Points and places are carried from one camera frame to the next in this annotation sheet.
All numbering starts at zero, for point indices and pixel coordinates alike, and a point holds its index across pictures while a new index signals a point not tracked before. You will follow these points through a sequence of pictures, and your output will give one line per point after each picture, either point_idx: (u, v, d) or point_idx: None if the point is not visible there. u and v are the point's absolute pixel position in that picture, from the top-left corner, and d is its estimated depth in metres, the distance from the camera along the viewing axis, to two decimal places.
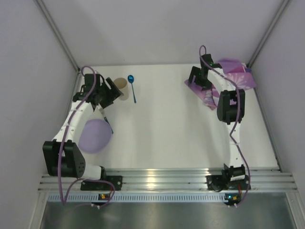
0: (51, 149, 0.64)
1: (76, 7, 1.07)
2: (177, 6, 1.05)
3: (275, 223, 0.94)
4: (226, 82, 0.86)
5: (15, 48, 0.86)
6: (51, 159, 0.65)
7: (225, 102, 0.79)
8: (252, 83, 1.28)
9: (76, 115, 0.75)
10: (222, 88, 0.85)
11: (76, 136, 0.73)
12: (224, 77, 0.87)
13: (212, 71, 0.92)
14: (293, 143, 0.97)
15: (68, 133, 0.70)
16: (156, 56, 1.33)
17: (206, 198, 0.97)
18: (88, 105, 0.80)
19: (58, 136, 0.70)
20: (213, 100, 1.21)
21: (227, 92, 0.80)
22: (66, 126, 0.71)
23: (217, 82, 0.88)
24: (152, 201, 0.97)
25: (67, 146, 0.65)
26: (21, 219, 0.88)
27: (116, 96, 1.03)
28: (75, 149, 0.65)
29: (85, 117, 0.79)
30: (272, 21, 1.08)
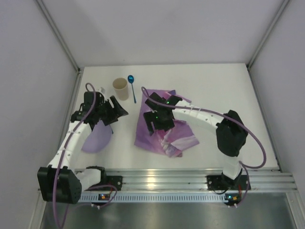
0: (45, 176, 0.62)
1: (76, 7, 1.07)
2: (177, 6, 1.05)
3: (275, 223, 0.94)
4: (204, 114, 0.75)
5: (15, 48, 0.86)
6: (45, 185, 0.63)
7: (228, 134, 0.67)
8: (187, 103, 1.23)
9: (73, 137, 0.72)
10: (208, 121, 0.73)
11: (73, 161, 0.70)
12: (199, 110, 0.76)
13: (180, 112, 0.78)
14: (293, 143, 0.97)
15: (64, 159, 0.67)
16: (156, 56, 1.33)
17: (206, 198, 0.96)
18: (86, 126, 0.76)
19: (54, 162, 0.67)
20: (174, 148, 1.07)
21: (220, 126, 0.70)
22: (63, 150, 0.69)
23: (197, 119, 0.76)
24: (152, 201, 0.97)
25: (63, 173, 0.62)
26: (21, 219, 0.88)
27: (118, 115, 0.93)
28: (70, 176, 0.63)
29: (82, 138, 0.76)
30: (272, 21, 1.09)
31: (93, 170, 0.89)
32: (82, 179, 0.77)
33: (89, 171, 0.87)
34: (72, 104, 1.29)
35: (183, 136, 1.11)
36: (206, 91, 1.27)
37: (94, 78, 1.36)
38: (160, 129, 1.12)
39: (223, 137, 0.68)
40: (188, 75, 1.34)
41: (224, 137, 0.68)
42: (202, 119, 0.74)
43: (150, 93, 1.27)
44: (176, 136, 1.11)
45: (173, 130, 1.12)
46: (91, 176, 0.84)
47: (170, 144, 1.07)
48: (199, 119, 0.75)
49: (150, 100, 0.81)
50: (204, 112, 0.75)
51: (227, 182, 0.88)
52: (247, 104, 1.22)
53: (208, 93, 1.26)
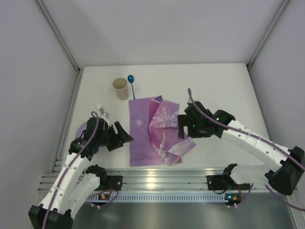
0: (36, 215, 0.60)
1: (76, 6, 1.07)
2: (177, 5, 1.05)
3: (275, 223, 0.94)
4: (264, 146, 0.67)
5: (14, 48, 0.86)
6: (36, 223, 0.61)
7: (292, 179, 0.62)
8: (174, 106, 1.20)
9: (67, 174, 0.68)
10: (271, 157, 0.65)
11: (66, 200, 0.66)
12: (259, 140, 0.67)
13: (235, 133, 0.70)
14: (293, 143, 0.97)
15: (55, 199, 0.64)
16: (156, 55, 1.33)
17: (206, 197, 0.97)
18: (83, 160, 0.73)
19: (46, 201, 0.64)
20: (172, 155, 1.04)
21: (286, 165, 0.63)
22: (55, 189, 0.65)
23: (253, 148, 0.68)
24: (152, 201, 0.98)
25: (52, 216, 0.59)
26: (21, 219, 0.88)
27: (121, 142, 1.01)
28: (60, 219, 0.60)
29: (78, 174, 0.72)
30: (272, 21, 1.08)
31: (90, 177, 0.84)
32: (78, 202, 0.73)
33: (86, 182, 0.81)
34: (72, 104, 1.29)
35: (177, 140, 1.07)
36: (206, 91, 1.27)
37: (94, 78, 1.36)
38: (154, 139, 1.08)
39: (285, 179, 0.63)
40: (188, 75, 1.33)
41: (287, 180, 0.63)
42: (261, 151, 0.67)
43: (137, 104, 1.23)
44: (171, 141, 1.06)
45: (167, 136, 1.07)
46: (88, 190, 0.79)
47: (168, 152, 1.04)
48: (258, 149, 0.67)
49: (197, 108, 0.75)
50: (266, 143, 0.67)
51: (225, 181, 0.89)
52: (247, 104, 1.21)
53: (208, 93, 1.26)
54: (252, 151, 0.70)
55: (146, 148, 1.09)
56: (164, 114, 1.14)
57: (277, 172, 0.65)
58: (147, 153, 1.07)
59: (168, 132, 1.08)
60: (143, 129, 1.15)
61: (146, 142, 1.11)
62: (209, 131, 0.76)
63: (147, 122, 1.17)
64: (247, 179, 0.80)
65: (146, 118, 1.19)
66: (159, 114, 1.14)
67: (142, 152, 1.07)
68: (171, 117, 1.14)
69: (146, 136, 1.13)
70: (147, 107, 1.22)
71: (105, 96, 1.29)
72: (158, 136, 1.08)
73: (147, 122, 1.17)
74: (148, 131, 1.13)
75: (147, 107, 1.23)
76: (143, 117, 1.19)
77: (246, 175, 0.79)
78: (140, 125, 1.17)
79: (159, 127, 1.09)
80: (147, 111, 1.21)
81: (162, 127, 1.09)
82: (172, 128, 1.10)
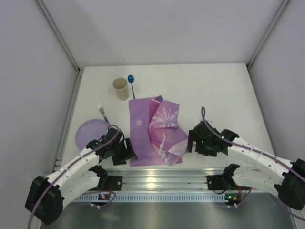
0: (37, 186, 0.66)
1: (76, 7, 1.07)
2: (177, 5, 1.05)
3: (275, 222, 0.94)
4: (267, 160, 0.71)
5: (14, 48, 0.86)
6: (33, 194, 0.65)
7: (299, 191, 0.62)
8: (174, 106, 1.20)
9: (79, 162, 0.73)
10: (274, 169, 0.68)
11: (68, 183, 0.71)
12: (261, 154, 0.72)
13: (238, 149, 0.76)
14: (294, 143, 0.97)
15: (61, 178, 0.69)
16: (156, 55, 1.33)
17: (206, 198, 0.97)
18: (96, 157, 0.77)
19: (52, 176, 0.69)
20: (172, 155, 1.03)
21: (288, 177, 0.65)
22: (64, 170, 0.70)
23: (256, 162, 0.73)
24: (152, 201, 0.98)
25: (51, 191, 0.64)
26: (21, 219, 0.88)
27: (128, 157, 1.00)
28: (56, 198, 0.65)
29: (88, 166, 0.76)
30: (272, 21, 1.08)
31: (91, 175, 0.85)
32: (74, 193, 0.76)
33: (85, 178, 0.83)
34: (72, 104, 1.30)
35: (177, 140, 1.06)
36: (206, 91, 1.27)
37: (94, 78, 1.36)
38: (154, 139, 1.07)
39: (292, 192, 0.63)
40: (188, 75, 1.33)
41: (290, 192, 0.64)
42: (264, 164, 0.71)
43: (137, 105, 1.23)
44: (171, 141, 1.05)
45: (167, 136, 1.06)
46: (86, 186, 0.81)
47: (168, 152, 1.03)
48: (260, 163, 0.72)
49: (206, 125, 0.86)
50: (268, 157, 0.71)
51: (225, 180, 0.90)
52: (247, 104, 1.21)
53: (208, 93, 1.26)
54: (257, 166, 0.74)
55: (146, 148, 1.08)
56: (163, 114, 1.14)
57: (281, 184, 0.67)
58: (147, 154, 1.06)
59: (167, 133, 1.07)
60: (143, 129, 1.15)
61: (146, 142, 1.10)
62: (216, 149, 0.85)
63: (147, 122, 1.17)
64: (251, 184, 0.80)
65: (146, 118, 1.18)
66: (159, 114, 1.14)
67: (142, 153, 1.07)
68: (172, 117, 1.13)
69: (146, 136, 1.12)
70: (147, 108, 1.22)
71: (105, 96, 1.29)
72: (157, 136, 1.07)
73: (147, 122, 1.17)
74: (148, 131, 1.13)
75: (147, 107, 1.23)
76: (143, 117, 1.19)
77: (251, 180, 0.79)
78: (140, 125, 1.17)
79: (159, 127, 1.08)
80: (147, 111, 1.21)
81: (162, 127, 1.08)
82: (173, 128, 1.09)
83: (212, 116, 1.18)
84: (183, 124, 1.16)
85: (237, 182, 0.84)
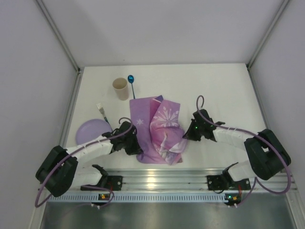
0: (55, 155, 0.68)
1: (76, 7, 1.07)
2: (177, 6, 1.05)
3: (275, 222, 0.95)
4: (238, 132, 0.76)
5: (14, 48, 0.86)
6: (49, 162, 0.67)
7: (259, 151, 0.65)
8: (174, 105, 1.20)
9: (96, 145, 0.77)
10: (241, 137, 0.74)
11: (82, 160, 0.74)
12: (235, 129, 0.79)
13: (220, 130, 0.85)
14: (293, 143, 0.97)
15: (78, 152, 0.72)
16: (156, 55, 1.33)
17: (206, 198, 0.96)
18: (109, 146, 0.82)
19: (70, 149, 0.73)
20: (174, 154, 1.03)
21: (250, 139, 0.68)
22: (82, 146, 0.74)
23: (231, 137, 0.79)
24: (151, 201, 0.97)
25: (69, 161, 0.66)
26: (21, 219, 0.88)
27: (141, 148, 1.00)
28: (72, 169, 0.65)
29: (99, 151, 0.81)
30: (272, 21, 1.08)
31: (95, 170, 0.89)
32: (79, 179, 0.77)
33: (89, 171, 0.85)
34: (72, 104, 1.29)
35: (178, 140, 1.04)
36: (206, 91, 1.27)
37: (94, 78, 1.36)
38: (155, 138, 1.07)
39: (252, 152, 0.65)
40: (189, 75, 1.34)
41: (253, 155, 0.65)
42: (235, 137, 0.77)
43: (137, 104, 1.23)
44: (172, 140, 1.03)
45: (168, 135, 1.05)
46: (87, 177, 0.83)
47: (168, 151, 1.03)
48: (234, 137, 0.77)
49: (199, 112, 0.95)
50: (239, 130, 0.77)
51: (225, 178, 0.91)
52: (247, 104, 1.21)
53: (208, 93, 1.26)
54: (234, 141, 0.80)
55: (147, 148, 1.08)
56: (164, 114, 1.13)
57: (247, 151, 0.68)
58: (149, 153, 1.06)
59: (169, 132, 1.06)
60: (143, 128, 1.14)
61: (147, 141, 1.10)
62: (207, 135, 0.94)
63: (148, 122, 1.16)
64: (242, 175, 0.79)
65: (146, 118, 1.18)
66: (161, 114, 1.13)
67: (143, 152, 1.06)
68: (172, 117, 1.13)
69: (147, 135, 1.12)
70: (147, 108, 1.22)
71: (105, 96, 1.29)
72: (158, 136, 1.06)
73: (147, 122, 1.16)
74: (149, 131, 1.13)
75: (148, 107, 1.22)
76: (143, 117, 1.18)
77: (240, 170, 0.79)
78: (140, 124, 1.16)
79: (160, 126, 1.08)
80: (149, 111, 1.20)
81: (162, 127, 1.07)
82: (174, 128, 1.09)
83: (212, 117, 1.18)
84: (182, 123, 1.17)
85: (232, 176, 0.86)
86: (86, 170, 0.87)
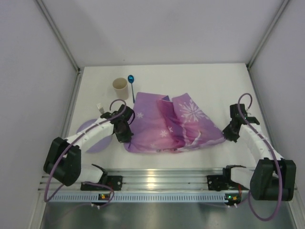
0: (57, 146, 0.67)
1: (77, 7, 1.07)
2: (177, 6, 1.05)
3: (275, 223, 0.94)
4: (262, 145, 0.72)
5: (14, 48, 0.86)
6: (53, 154, 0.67)
7: (266, 175, 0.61)
8: (186, 97, 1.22)
9: (96, 128, 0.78)
10: (261, 151, 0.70)
11: (85, 147, 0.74)
12: (262, 139, 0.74)
13: (249, 130, 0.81)
14: (293, 142, 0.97)
15: (80, 139, 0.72)
16: (156, 56, 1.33)
17: (205, 198, 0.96)
18: (110, 127, 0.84)
19: (70, 139, 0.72)
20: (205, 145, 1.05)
21: (267, 159, 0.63)
22: (82, 133, 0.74)
23: (253, 143, 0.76)
24: (152, 201, 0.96)
25: (72, 150, 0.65)
26: (21, 219, 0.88)
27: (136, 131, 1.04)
28: (76, 157, 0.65)
29: (101, 135, 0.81)
30: (272, 21, 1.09)
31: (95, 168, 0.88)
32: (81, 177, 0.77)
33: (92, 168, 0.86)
34: (72, 104, 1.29)
35: (214, 132, 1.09)
36: (206, 91, 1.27)
37: (94, 79, 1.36)
38: (188, 133, 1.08)
39: (259, 172, 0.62)
40: (189, 75, 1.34)
41: (257, 173, 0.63)
42: (257, 147, 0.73)
43: (142, 98, 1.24)
44: (208, 132, 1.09)
45: (202, 133, 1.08)
46: (90, 174, 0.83)
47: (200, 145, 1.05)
48: (255, 145, 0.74)
49: (238, 105, 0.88)
50: (265, 143, 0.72)
51: (225, 173, 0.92)
52: (247, 104, 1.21)
53: (208, 93, 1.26)
54: (253, 147, 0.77)
55: (140, 140, 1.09)
56: (187, 109, 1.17)
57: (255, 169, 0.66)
58: (140, 146, 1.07)
59: (203, 130, 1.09)
60: (143, 122, 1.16)
61: (142, 133, 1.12)
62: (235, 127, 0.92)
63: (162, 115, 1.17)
64: (241, 179, 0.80)
65: (147, 113, 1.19)
66: (186, 110, 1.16)
67: (135, 145, 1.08)
68: (197, 109, 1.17)
69: (144, 128, 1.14)
70: (151, 104, 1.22)
71: (105, 96, 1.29)
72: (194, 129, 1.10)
73: (167, 116, 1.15)
74: (148, 126, 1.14)
75: (154, 102, 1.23)
76: (146, 111, 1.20)
77: (241, 173, 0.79)
78: (141, 118, 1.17)
79: (193, 122, 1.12)
80: (156, 106, 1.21)
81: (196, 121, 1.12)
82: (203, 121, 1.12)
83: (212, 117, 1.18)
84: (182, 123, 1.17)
85: (232, 177, 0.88)
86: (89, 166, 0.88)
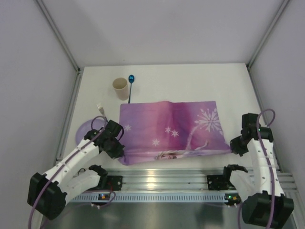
0: (36, 183, 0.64)
1: (76, 7, 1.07)
2: (177, 5, 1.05)
3: None
4: (267, 173, 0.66)
5: (14, 48, 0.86)
6: (33, 192, 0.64)
7: (259, 209, 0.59)
8: (212, 104, 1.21)
9: (77, 156, 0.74)
10: (262, 182, 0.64)
11: (66, 179, 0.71)
12: (269, 165, 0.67)
13: (259, 148, 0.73)
14: (293, 142, 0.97)
15: (59, 173, 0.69)
16: (156, 55, 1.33)
17: (206, 198, 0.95)
18: (95, 148, 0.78)
19: (49, 172, 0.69)
20: (211, 153, 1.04)
21: (265, 193, 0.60)
22: (62, 165, 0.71)
23: (258, 167, 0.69)
24: (152, 201, 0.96)
25: (51, 188, 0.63)
26: (21, 219, 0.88)
27: None
28: (56, 193, 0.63)
29: (86, 159, 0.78)
30: (272, 21, 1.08)
31: (91, 173, 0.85)
32: (75, 188, 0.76)
33: (86, 176, 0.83)
34: (72, 104, 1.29)
35: (221, 142, 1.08)
36: (206, 91, 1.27)
37: (94, 79, 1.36)
38: (192, 142, 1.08)
39: (253, 202, 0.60)
40: (189, 75, 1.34)
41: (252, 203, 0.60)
42: (259, 173, 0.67)
43: (127, 109, 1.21)
44: (217, 141, 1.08)
45: (208, 144, 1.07)
46: (85, 183, 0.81)
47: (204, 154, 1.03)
48: (259, 170, 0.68)
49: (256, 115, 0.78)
50: (270, 172, 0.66)
51: (226, 173, 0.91)
52: (247, 104, 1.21)
53: (208, 93, 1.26)
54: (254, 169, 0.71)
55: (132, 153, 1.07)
56: (204, 116, 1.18)
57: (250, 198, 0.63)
58: (133, 159, 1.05)
59: (211, 141, 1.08)
60: (131, 133, 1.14)
61: (133, 144, 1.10)
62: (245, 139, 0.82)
63: (164, 121, 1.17)
64: (238, 184, 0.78)
65: (135, 124, 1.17)
66: (204, 118, 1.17)
67: (128, 158, 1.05)
68: (213, 116, 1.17)
69: (135, 138, 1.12)
70: (144, 111, 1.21)
71: (105, 96, 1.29)
72: (203, 136, 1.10)
73: (177, 119, 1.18)
74: (138, 137, 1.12)
75: (151, 109, 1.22)
76: (132, 122, 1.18)
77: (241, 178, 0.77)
78: (128, 130, 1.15)
79: (204, 130, 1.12)
80: (154, 112, 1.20)
81: (208, 130, 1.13)
82: (214, 129, 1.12)
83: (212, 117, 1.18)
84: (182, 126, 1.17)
85: (231, 177, 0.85)
86: (83, 172, 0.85)
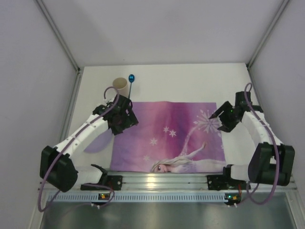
0: (48, 155, 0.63)
1: (76, 7, 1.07)
2: (177, 6, 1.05)
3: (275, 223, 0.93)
4: (264, 130, 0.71)
5: (14, 48, 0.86)
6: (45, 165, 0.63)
7: (266, 160, 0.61)
8: (211, 106, 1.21)
9: (87, 130, 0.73)
10: (262, 137, 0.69)
11: (77, 151, 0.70)
12: (264, 125, 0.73)
13: (262, 131, 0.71)
14: (293, 142, 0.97)
15: (70, 145, 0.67)
16: (156, 55, 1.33)
17: (205, 197, 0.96)
18: (104, 123, 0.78)
19: (60, 145, 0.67)
20: (208, 157, 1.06)
21: (266, 144, 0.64)
22: (72, 138, 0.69)
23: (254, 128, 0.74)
24: (151, 201, 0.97)
25: (63, 160, 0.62)
26: (21, 218, 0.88)
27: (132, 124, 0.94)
28: (68, 165, 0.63)
29: (95, 134, 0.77)
30: (272, 21, 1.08)
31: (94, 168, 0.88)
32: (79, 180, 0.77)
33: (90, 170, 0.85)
34: (72, 104, 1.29)
35: (219, 144, 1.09)
36: (206, 90, 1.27)
37: (94, 78, 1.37)
38: (189, 144, 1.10)
39: (258, 155, 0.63)
40: (188, 75, 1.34)
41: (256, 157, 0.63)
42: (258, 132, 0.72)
43: None
44: (215, 144, 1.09)
45: (205, 146, 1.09)
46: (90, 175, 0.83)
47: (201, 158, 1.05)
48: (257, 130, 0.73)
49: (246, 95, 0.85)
50: (266, 130, 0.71)
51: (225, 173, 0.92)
52: None
53: (207, 93, 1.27)
54: (254, 135, 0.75)
55: (130, 154, 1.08)
56: (203, 117, 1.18)
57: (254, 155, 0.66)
58: (131, 161, 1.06)
59: (208, 143, 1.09)
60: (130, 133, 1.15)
61: (130, 144, 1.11)
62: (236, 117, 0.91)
63: (162, 122, 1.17)
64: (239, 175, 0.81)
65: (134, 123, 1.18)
66: (203, 119, 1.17)
67: (126, 159, 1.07)
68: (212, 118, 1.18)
69: (133, 138, 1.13)
70: (143, 110, 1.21)
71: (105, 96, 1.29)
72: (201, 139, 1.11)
73: (176, 120, 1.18)
74: (136, 137, 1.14)
75: (150, 109, 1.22)
76: None
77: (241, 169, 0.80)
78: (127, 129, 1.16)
79: (202, 131, 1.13)
80: (153, 112, 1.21)
81: (206, 131, 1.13)
82: (213, 131, 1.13)
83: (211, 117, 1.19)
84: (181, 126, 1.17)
85: (233, 174, 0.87)
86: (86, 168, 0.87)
